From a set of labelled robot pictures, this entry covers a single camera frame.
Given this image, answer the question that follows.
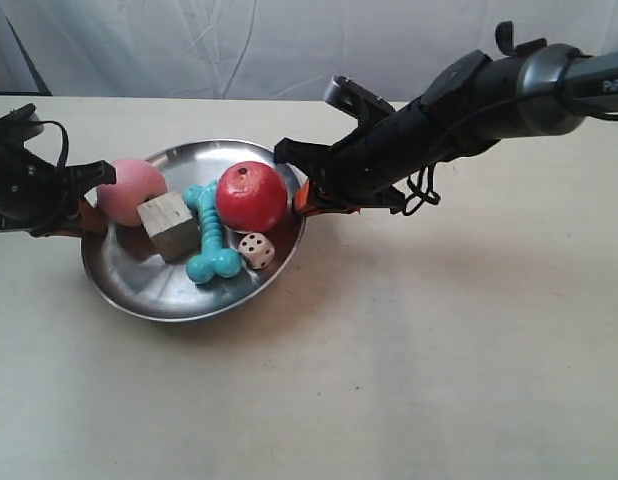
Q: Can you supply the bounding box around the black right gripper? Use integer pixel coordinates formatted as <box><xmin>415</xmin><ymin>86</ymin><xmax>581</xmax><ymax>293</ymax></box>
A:
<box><xmin>274</xmin><ymin>102</ymin><xmax>439</xmax><ymax>216</ymax></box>

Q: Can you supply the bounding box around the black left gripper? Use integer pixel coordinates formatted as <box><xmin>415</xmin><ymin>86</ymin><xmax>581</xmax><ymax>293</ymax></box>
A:
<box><xmin>0</xmin><ymin>103</ymin><xmax>116</xmax><ymax>238</ymax></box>

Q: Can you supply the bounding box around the round metal plate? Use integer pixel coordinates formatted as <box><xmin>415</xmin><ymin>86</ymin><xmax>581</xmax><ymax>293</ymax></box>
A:
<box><xmin>81</xmin><ymin>139</ymin><xmax>305</xmax><ymax>322</ymax></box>

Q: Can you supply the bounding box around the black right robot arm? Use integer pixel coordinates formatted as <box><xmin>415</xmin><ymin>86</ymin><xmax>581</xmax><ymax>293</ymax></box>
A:
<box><xmin>274</xmin><ymin>44</ymin><xmax>618</xmax><ymax>216</ymax></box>

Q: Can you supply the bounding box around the red toy apple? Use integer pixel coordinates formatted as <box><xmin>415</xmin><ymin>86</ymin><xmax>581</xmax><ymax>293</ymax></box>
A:
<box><xmin>216</xmin><ymin>161</ymin><xmax>288</xmax><ymax>233</ymax></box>

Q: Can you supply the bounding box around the pink toy peach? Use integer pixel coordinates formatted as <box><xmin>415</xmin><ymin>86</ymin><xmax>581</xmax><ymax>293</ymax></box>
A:
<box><xmin>96</xmin><ymin>158</ymin><xmax>168</xmax><ymax>227</ymax></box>

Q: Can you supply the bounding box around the white die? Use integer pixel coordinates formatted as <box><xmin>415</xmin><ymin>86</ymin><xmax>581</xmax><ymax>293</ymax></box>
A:
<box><xmin>238</xmin><ymin>232</ymin><xmax>276</xmax><ymax>270</ymax></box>

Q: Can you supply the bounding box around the wooden cube block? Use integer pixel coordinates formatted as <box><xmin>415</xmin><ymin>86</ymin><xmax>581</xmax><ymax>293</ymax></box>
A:
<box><xmin>137</xmin><ymin>191</ymin><xmax>200</xmax><ymax>262</ymax></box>

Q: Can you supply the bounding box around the teal toy bone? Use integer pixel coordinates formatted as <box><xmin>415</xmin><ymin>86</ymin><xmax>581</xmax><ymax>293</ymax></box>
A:
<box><xmin>183</xmin><ymin>180</ymin><xmax>242</xmax><ymax>285</ymax></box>

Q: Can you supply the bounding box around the white backdrop curtain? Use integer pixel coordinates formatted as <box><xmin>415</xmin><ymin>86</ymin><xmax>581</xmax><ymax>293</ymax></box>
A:
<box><xmin>0</xmin><ymin>1</ymin><xmax>618</xmax><ymax>100</ymax></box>

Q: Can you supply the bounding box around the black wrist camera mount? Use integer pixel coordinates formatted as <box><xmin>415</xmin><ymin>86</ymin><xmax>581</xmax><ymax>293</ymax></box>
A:
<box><xmin>323</xmin><ymin>75</ymin><xmax>395</xmax><ymax>131</ymax></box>

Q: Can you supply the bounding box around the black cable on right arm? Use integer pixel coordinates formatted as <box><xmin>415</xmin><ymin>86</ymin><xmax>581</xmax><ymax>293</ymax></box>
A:
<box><xmin>388</xmin><ymin>94</ymin><xmax>530</xmax><ymax>217</ymax></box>

